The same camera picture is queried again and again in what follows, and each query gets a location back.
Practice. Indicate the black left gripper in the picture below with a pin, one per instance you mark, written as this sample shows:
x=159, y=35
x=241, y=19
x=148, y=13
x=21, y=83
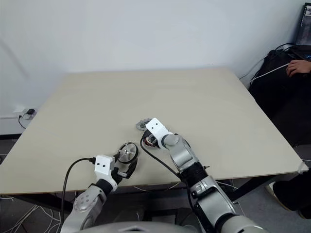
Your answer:
x=117, y=177

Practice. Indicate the white shoe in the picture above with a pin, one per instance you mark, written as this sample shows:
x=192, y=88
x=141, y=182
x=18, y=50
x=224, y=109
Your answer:
x=274, y=194

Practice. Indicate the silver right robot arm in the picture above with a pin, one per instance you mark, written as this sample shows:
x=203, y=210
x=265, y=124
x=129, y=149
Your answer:
x=182, y=155

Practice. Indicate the bare person hand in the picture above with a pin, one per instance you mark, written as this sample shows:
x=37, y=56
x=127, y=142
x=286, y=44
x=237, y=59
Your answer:
x=300, y=66

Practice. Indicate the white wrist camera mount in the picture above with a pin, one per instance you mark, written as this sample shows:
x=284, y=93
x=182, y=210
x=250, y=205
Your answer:
x=104, y=165
x=155, y=127

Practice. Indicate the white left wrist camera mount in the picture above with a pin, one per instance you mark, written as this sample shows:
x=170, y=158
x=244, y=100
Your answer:
x=104, y=165

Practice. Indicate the black silver spoked rotor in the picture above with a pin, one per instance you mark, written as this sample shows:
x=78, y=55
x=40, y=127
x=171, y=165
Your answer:
x=127, y=151

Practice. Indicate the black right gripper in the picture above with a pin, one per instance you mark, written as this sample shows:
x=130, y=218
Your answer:
x=147, y=134

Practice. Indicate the clear tape on table corner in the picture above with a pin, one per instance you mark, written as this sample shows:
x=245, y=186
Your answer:
x=303, y=167

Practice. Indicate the round motor housing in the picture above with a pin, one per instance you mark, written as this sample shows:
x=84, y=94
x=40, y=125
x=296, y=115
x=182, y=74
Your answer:
x=147, y=143

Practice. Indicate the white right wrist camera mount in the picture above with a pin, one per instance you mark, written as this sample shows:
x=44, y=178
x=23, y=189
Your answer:
x=155, y=127

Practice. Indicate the black open laptop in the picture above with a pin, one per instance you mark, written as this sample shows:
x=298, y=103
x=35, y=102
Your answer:
x=305, y=29

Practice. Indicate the black trouser leg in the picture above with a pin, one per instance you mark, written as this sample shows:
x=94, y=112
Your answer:
x=296, y=191

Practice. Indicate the black power adapter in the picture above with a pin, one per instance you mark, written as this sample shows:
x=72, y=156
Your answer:
x=30, y=111

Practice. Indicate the white wall power strip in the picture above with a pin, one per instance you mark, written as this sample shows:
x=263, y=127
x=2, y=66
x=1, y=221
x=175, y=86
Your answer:
x=20, y=110

